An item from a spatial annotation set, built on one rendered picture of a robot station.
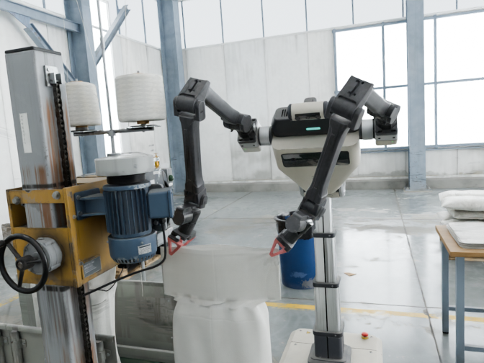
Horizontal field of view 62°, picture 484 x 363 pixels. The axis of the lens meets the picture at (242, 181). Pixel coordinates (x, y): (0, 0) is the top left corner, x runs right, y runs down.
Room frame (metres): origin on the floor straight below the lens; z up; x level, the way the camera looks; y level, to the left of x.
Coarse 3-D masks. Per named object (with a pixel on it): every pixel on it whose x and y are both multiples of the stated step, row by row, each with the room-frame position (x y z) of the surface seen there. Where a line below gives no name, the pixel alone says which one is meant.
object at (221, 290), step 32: (192, 256) 1.54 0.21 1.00; (224, 256) 1.50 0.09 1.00; (256, 256) 1.50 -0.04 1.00; (192, 288) 1.55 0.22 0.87; (224, 288) 1.50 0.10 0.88; (256, 288) 1.50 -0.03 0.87; (192, 320) 1.52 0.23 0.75; (224, 320) 1.47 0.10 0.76; (256, 320) 1.45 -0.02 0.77; (192, 352) 1.51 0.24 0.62; (224, 352) 1.46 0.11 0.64; (256, 352) 1.44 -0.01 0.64
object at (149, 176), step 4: (148, 172) 1.65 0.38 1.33; (152, 172) 1.68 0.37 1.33; (148, 176) 1.65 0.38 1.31; (152, 176) 1.68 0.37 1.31; (156, 176) 1.71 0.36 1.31; (160, 176) 1.74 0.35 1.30; (164, 176) 1.77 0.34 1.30; (148, 180) 1.65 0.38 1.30; (156, 180) 1.71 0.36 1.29; (160, 180) 1.73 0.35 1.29; (164, 184) 1.77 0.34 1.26
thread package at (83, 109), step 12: (72, 84) 1.45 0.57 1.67; (84, 84) 1.47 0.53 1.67; (72, 96) 1.45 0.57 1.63; (84, 96) 1.46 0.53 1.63; (96, 96) 1.51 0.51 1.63; (72, 108) 1.45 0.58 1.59; (84, 108) 1.46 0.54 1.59; (96, 108) 1.50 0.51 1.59; (72, 120) 1.44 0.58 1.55; (84, 120) 1.45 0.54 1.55; (96, 120) 1.49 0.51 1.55
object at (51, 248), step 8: (40, 240) 1.20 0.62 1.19; (48, 240) 1.21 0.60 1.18; (24, 248) 1.20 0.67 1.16; (32, 248) 1.20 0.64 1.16; (48, 248) 1.18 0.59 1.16; (56, 248) 1.21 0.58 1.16; (32, 256) 1.19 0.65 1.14; (48, 256) 1.18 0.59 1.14; (56, 256) 1.20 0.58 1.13; (40, 264) 1.19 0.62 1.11; (48, 264) 1.18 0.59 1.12; (56, 264) 1.20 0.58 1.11; (32, 272) 1.20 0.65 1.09; (40, 272) 1.19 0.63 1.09
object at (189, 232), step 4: (184, 224) 1.57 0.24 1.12; (188, 224) 1.57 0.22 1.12; (192, 224) 1.57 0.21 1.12; (176, 228) 1.59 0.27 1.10; (180, 228) 1.58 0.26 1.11; (184, 228) 1.57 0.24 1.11; (188, 228) 1.57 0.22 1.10; (192, 228) 1.58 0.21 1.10; (172, 232) 1.56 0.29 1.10; (176, 232) 1.56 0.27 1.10; (180, 232) 1.58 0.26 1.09; (184, 232) 1.57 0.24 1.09; (188, 232) 1.58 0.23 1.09; (192, 232) 1.62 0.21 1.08; (180, 236) 1.55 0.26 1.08; (184, 236) 1.56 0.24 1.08; (188, 236) 1.57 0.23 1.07; (184, 240) 1.55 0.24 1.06
